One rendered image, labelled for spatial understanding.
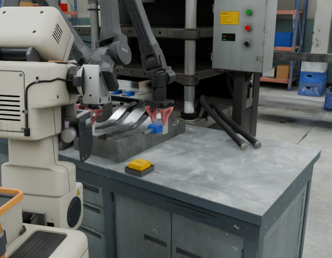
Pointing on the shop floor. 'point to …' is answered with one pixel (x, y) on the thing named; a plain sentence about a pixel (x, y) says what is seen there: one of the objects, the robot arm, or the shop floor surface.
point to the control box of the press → (243, 45)
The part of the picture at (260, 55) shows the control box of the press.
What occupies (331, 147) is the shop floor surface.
